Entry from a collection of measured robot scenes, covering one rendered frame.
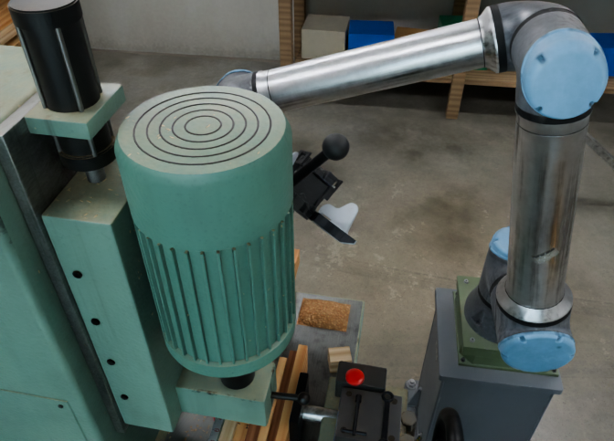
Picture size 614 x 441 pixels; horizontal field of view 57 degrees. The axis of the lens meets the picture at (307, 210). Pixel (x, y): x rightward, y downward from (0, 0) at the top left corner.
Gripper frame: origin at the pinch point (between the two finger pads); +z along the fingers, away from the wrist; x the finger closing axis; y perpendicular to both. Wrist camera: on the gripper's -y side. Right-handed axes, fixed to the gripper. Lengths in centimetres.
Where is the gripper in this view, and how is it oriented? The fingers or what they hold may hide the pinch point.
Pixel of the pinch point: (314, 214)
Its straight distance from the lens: 76.6
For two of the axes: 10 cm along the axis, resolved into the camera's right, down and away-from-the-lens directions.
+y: 6.4, -7.7, 0.5
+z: 2.9, 1.8, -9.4
